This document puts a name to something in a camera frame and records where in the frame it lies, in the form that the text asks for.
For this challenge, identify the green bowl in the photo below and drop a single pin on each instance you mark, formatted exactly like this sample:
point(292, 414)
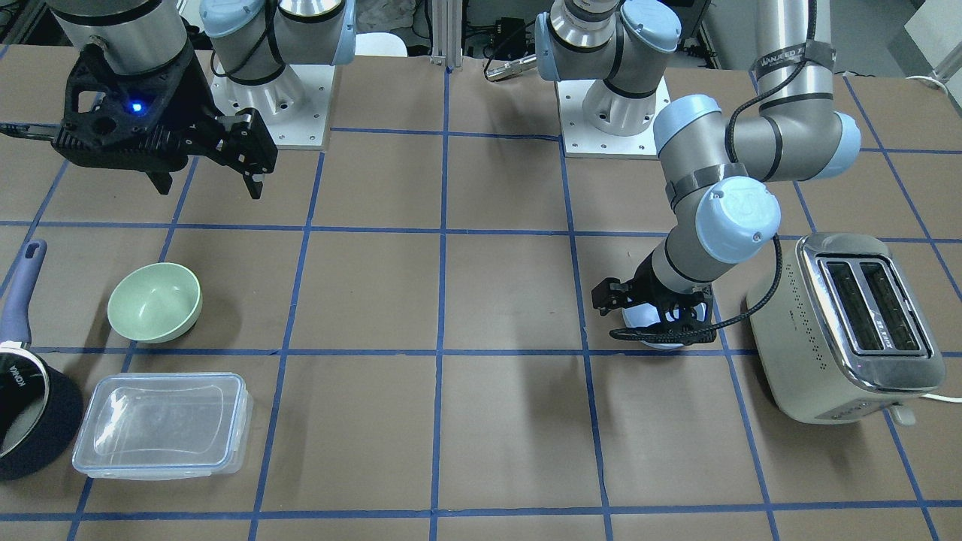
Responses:
point(156, 303)

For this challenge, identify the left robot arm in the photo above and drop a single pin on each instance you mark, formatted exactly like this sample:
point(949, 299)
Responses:
point(716, 166)

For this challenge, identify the white chair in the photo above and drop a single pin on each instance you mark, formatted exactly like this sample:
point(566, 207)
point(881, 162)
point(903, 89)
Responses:
point(380, 45)

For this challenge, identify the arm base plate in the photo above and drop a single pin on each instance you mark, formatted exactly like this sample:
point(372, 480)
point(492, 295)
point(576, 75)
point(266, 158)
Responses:
point(598, 124)
point(296, 106)

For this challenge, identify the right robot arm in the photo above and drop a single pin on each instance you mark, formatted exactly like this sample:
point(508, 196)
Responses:
point(253, 41)

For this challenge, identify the cream metal toaster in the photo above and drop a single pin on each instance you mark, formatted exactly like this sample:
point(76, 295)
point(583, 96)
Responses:
point(843, 335)

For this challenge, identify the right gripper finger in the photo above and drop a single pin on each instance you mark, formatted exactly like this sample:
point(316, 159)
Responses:
point(162, 181)
point(241, 142)

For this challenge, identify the dark blue saucepan with lid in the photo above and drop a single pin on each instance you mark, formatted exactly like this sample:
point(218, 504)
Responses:
point(41, 408)

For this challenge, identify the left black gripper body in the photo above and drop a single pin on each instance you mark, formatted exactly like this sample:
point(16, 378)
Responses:
point(651, 286)

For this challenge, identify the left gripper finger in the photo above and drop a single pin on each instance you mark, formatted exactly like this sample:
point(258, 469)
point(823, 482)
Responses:
point(611, 294)
point(640, 324)

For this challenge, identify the aluminium frame post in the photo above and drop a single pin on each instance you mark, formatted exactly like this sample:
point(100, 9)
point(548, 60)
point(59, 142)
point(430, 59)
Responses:
point(446, 24)

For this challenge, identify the clear plastic food container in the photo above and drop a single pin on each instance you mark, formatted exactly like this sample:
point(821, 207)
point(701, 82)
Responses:
point(164, 426)

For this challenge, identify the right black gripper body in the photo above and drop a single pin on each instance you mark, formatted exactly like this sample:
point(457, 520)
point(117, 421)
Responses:
point(189, 96)

